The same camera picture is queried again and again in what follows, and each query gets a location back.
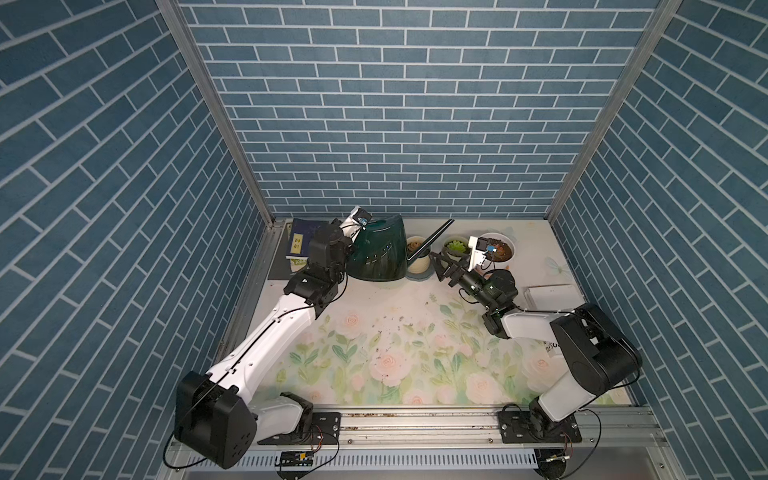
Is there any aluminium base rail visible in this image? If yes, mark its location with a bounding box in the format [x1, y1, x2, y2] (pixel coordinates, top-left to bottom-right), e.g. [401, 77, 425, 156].
[156, 406, 684, 479]

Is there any dark green watering can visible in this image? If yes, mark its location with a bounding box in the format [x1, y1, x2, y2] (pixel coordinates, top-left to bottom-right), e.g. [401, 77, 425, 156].
[346, 214, 455, 282]

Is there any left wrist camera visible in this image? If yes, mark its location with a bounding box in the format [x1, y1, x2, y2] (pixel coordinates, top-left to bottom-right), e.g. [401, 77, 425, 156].
[351, 206, 372, 228]

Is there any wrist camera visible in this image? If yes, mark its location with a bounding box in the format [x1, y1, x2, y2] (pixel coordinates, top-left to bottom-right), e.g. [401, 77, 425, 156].
[351, 206, 372, 228]
[468, 236, 497, 269]

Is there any grey-blue pot saucer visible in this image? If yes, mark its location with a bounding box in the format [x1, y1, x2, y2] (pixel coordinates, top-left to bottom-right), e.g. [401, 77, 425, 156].
[406, 266, 434, 282]

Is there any white plastic flower pot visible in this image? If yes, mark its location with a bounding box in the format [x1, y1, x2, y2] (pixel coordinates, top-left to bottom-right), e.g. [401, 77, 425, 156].
[480, 232, 515, 271]

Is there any floral table mat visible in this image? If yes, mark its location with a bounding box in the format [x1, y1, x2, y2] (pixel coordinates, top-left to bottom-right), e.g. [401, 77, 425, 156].
[253, 278, 566, 406]

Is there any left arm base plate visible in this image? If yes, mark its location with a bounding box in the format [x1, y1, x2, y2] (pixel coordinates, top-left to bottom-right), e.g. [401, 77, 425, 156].
[257, 411, 342, 446]

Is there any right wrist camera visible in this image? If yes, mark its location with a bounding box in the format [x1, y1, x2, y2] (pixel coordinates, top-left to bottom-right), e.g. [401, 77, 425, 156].
[468, 236, 497, 269]

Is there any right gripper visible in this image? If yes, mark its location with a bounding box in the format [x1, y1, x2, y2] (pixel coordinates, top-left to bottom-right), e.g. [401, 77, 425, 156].
[432, 250, 494, 313]

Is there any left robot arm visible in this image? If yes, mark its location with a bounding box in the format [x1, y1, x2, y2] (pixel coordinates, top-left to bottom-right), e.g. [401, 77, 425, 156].
[171, 207, 371, 469]

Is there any green wavy flower pot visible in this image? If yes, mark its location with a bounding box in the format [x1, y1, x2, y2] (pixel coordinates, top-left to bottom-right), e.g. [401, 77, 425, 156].
[441, 235, 470, 262]

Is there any dark blue book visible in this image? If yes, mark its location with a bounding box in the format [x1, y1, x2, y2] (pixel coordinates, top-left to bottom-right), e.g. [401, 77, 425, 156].
[286, 218, 326, 260]

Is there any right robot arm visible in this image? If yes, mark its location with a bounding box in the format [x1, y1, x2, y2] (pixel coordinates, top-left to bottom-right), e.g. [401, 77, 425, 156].
[429, 252, 642, 443]

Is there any cream wavy flower pot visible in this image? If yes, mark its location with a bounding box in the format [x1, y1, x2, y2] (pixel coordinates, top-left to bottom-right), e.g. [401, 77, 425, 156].
[407, 236, 430, 273]

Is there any white flat box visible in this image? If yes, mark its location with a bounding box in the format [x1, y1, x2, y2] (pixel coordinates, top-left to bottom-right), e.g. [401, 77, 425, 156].
[523, 284, 585, 311]

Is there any bright green succulent plant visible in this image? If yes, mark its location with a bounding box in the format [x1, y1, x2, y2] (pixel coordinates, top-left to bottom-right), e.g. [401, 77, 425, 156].
[445, 240, 468, 255]

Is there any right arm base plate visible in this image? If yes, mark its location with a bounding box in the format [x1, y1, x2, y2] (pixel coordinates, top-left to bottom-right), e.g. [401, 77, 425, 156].
[497, 410, 582, 444]

